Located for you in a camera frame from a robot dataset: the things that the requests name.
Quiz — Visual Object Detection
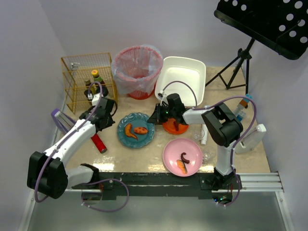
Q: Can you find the teal ornate plate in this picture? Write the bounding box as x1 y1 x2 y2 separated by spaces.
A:
117 113 155 148

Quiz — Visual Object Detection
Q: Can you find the toy block stack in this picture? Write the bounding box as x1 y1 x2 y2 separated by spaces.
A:
233 94 252 121

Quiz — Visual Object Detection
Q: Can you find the brown-lidded seasoning bottle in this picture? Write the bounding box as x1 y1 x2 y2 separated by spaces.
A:
84 79 92 88

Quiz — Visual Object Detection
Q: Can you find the white microphone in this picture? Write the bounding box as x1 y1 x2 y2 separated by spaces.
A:
200 124 208 145

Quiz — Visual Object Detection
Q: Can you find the clear plastic bin liner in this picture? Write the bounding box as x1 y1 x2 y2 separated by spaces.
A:
111 43 164 96

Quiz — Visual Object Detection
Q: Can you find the pink plate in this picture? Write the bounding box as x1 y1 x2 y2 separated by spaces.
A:
163 138 203 177

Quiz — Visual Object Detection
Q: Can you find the green yellow-capped sauce bottle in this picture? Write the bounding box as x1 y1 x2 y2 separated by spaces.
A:
91 69 105 86

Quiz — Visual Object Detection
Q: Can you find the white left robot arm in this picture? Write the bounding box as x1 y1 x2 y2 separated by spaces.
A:
26 95 117 201

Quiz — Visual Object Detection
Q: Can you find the orange plate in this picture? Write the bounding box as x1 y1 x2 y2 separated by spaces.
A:
162 118 189 135

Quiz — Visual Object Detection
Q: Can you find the orange fried food piece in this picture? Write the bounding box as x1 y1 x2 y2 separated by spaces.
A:
134 127 148 135

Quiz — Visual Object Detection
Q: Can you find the red mesh waste basket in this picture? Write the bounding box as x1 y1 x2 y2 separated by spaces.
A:
113 46 164 100

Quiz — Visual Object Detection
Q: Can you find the fried chicken wing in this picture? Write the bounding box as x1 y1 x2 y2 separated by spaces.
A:
125 123 138 140

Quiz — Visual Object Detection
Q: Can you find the red glitter microphone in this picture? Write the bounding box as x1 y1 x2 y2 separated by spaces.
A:
91 134 107 154

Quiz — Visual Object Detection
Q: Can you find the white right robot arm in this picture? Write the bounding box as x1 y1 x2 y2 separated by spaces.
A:
147 93 243 178

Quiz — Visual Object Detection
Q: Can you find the white rectangular basin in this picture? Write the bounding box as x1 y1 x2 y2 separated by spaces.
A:
154 56 206 107

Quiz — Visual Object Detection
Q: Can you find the dark spice jar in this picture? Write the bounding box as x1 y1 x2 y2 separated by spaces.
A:
84 90 93 101

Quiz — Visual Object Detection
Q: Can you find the salmon slice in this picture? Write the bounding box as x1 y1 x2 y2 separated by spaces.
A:
177 160 188 175

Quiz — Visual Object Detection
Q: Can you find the dark red meat piece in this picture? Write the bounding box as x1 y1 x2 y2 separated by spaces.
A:
173 120 179 131

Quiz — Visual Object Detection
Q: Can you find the black music stand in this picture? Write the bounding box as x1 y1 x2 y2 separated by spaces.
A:
214 0 308 90

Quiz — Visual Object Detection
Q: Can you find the clear glass cup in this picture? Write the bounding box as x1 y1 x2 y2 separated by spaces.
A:
192 129 205 142

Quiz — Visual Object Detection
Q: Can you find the gold wire rack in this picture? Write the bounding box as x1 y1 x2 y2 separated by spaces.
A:
61 52 118 114

